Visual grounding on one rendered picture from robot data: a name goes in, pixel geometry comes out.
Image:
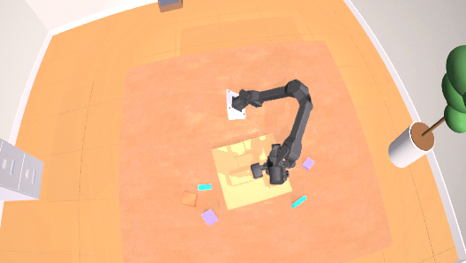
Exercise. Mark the light purple cube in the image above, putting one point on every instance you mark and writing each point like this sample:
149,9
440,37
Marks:
210,217

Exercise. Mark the cyan rectangular block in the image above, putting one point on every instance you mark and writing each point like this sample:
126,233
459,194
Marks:
206,186

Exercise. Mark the orange block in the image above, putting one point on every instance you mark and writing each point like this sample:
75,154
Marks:
189,199

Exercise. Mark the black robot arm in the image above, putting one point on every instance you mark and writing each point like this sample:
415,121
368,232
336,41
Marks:
292,145

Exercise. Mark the teal block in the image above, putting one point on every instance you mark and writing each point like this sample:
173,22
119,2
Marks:
299,201

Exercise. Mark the purple block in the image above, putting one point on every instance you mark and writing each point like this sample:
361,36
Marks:
308,164

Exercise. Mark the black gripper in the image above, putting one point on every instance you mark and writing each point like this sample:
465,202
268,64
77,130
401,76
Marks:
257,169

